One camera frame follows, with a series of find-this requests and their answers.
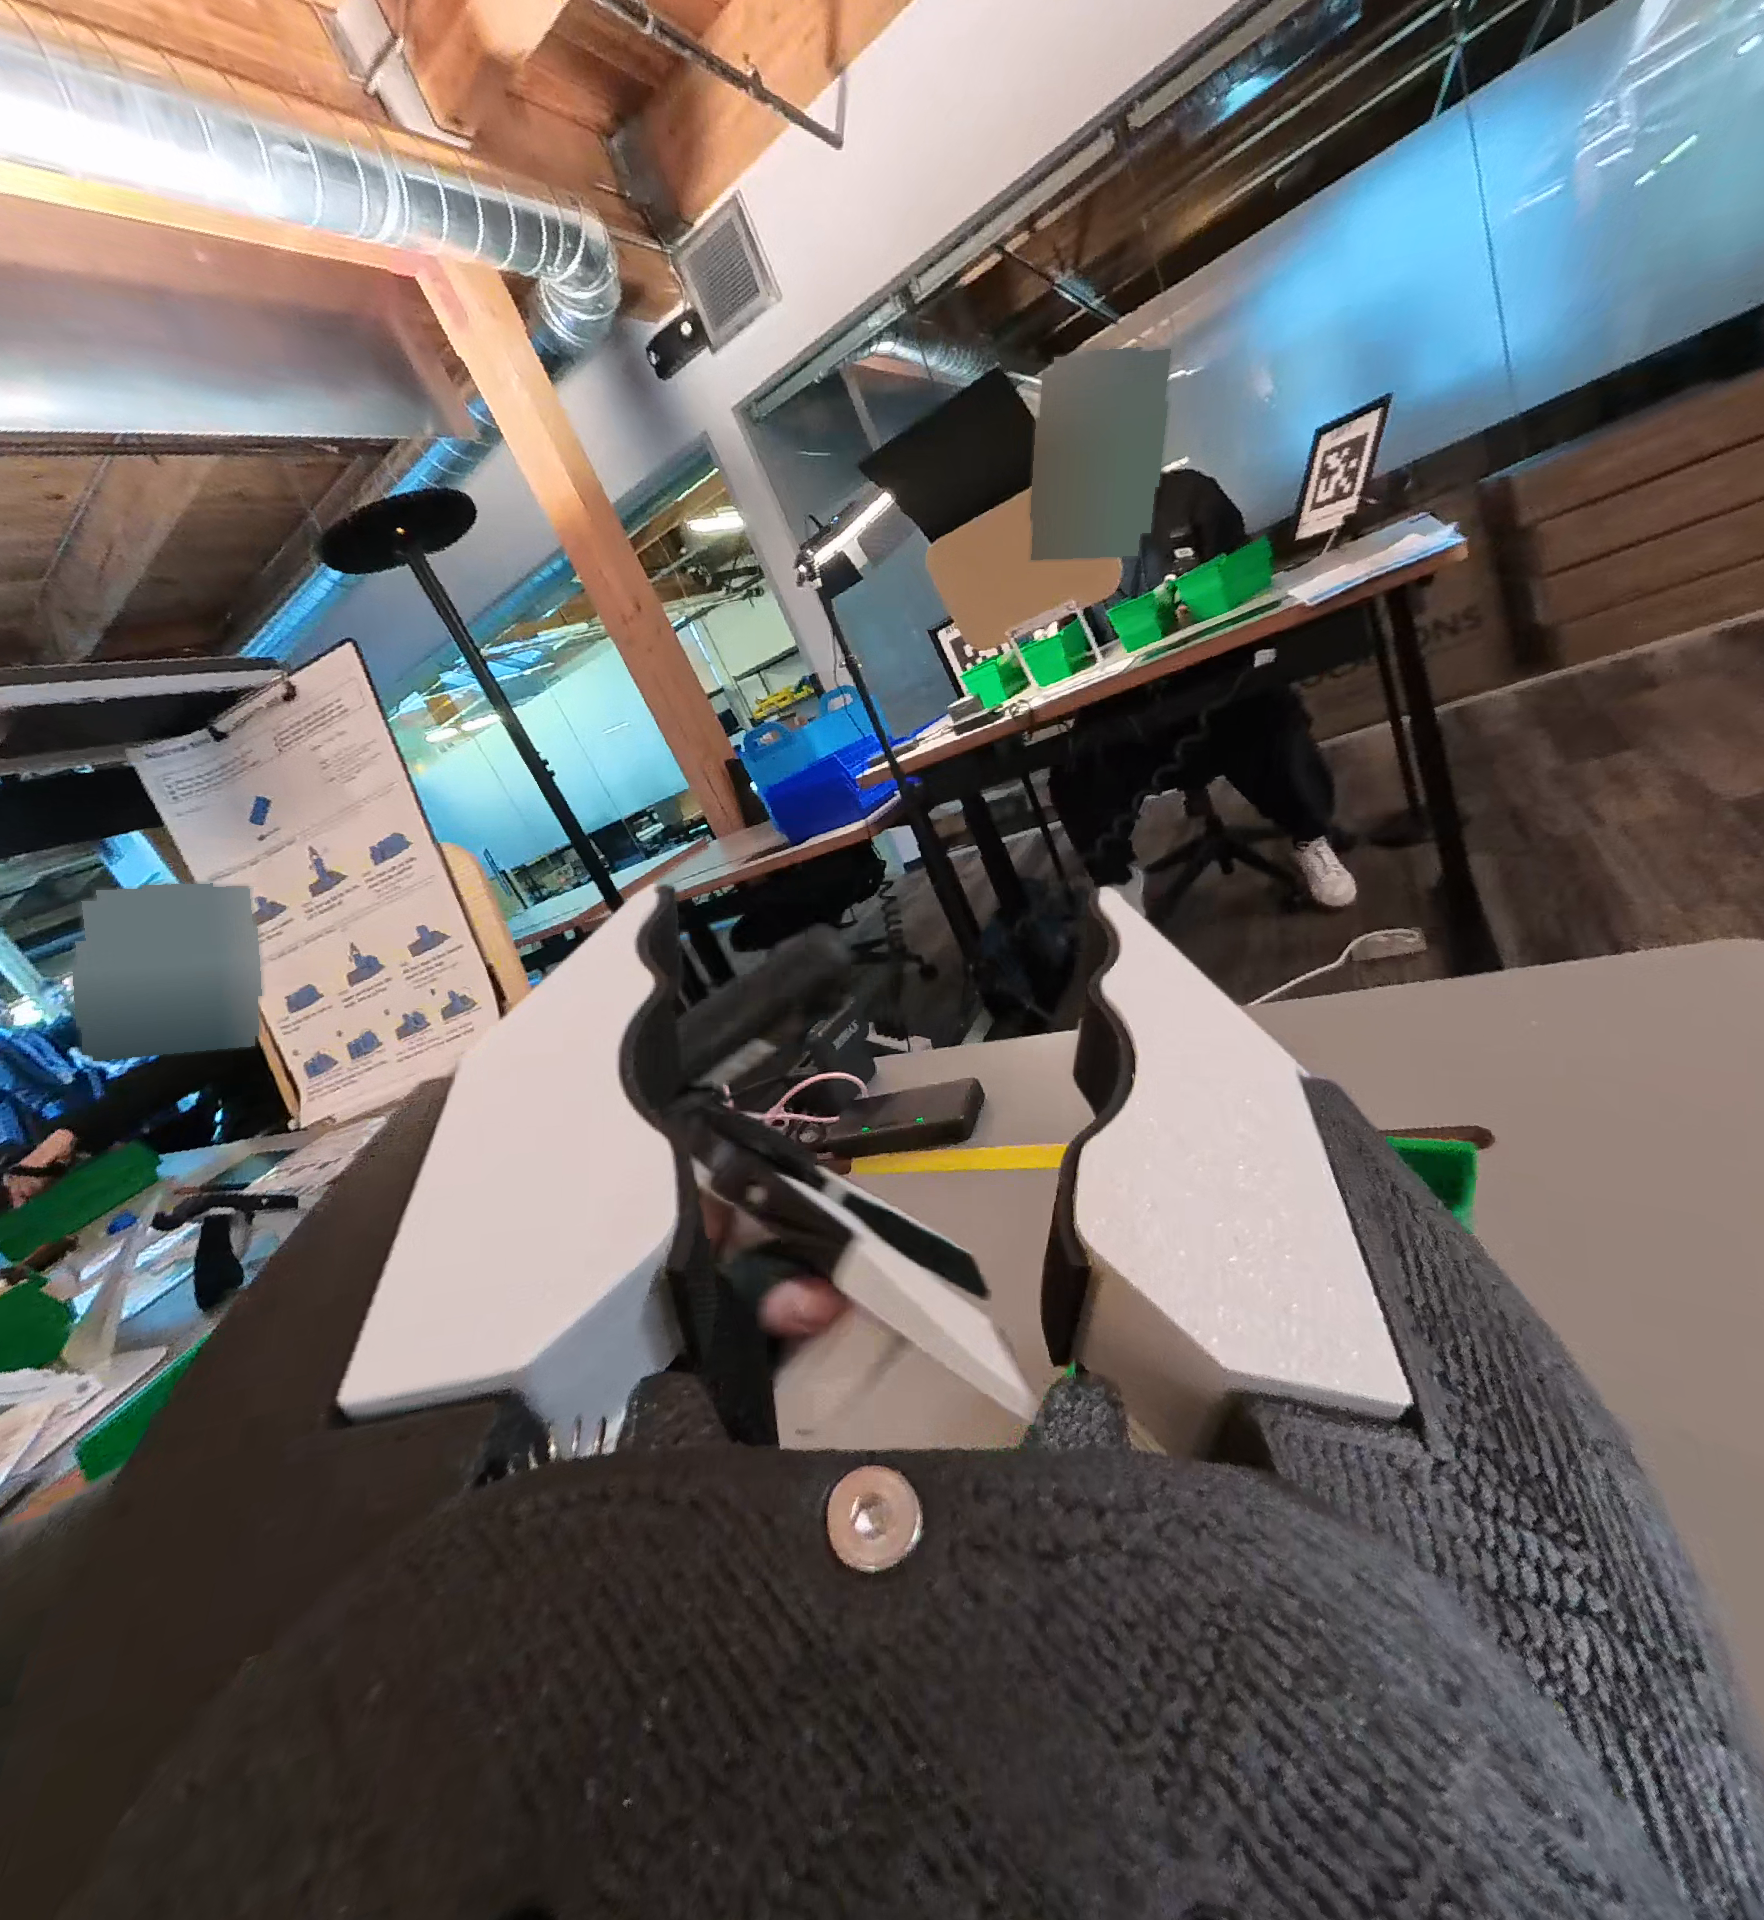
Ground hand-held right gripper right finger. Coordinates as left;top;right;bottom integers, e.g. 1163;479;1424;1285
1038;885;1417;1428

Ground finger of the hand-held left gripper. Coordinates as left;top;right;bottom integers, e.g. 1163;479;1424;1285
818;1177;1045;1422
690;1116;860;1277

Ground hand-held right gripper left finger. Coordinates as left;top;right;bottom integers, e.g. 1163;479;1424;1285
339;885;705;1423

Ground stack of blue bins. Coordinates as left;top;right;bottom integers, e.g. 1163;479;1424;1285
740;688;900;843

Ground long wooden-edged desk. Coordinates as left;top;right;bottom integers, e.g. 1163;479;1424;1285
883;519;1492;978
507;819;915;963

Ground black power bank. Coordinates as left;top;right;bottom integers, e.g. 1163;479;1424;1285
818;1076;989;1162

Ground yellow tape strip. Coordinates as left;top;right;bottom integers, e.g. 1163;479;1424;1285
852;1142;1072;1175

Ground cluttered grey table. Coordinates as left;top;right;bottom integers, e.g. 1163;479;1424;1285
0;1109;426;1570

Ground instruction poster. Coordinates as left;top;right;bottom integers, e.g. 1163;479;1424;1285
131;636;501;1131

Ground black office chair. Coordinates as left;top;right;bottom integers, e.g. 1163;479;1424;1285
1140;781;1310;921

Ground black light stand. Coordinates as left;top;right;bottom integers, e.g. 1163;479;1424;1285
792;492;982;978

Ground tan board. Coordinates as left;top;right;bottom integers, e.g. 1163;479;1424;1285
925;488;1124;651

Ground white paper sheets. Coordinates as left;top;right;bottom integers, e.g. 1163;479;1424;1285
0;1357;171;1570

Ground black panel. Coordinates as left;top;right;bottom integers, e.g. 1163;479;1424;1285
859;368;1041;543

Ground black floor lamp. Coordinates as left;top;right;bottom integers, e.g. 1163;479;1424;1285
318;486;630;915

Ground cardboard box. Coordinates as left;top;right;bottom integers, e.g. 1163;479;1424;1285
1401;578;1518;726

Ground white framed board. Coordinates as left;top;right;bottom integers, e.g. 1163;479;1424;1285
0;649;296;824

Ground white papers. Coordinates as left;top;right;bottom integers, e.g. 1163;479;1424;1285
1272;513;1467;606

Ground grey metal vent grille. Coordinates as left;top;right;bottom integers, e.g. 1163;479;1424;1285
670;191;782;351

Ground pink cable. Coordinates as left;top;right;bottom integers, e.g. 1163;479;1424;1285
762;1070;873;1149

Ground plain wooden post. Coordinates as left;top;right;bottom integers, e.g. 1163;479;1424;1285
409;246;752;843

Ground silver air duct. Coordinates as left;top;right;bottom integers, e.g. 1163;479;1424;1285
0;15;626;453

